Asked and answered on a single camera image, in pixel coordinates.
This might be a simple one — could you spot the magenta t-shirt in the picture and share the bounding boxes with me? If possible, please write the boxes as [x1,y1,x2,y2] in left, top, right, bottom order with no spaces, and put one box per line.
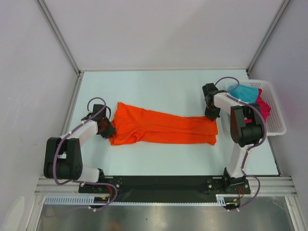
[244,88,271,122]

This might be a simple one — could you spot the frame post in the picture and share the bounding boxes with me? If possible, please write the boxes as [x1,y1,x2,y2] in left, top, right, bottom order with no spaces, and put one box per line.
[246,0,293,77]
[35,0,81,75]

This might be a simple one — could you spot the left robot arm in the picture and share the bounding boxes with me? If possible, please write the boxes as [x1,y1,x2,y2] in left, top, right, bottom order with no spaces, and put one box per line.
[43,104,116,193]

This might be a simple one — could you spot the left rear frame post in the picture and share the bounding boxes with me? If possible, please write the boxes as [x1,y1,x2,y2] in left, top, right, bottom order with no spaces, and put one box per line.
[35,0,81,75]

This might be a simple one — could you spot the orange t-shirt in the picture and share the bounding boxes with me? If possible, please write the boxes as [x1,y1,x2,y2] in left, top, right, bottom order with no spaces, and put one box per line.
[109,102,218,146]

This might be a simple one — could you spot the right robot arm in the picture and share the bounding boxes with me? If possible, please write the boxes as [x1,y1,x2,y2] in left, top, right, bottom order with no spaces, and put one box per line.
[202,83,267,194]

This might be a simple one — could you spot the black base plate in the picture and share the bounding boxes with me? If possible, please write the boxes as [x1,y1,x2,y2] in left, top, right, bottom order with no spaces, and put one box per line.
[78,175,251,203]

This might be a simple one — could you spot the aluminium frame rail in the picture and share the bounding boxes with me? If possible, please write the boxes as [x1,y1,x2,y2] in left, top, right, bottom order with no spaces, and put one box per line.
[35,176,297,197]

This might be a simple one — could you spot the white plastic basket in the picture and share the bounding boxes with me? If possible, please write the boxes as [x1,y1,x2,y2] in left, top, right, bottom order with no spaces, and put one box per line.
[240,79,287,137]

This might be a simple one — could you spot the white slotted cable duct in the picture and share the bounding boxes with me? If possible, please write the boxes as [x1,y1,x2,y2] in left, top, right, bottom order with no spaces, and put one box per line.
[44,195,240,206]

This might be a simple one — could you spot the teal t-shirt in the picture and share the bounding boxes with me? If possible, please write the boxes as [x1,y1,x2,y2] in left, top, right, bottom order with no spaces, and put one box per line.
[227,85,259,103]

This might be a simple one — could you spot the right rear frame post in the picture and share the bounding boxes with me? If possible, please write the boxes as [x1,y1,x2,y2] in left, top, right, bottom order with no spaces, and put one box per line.
[246,0,293,77]

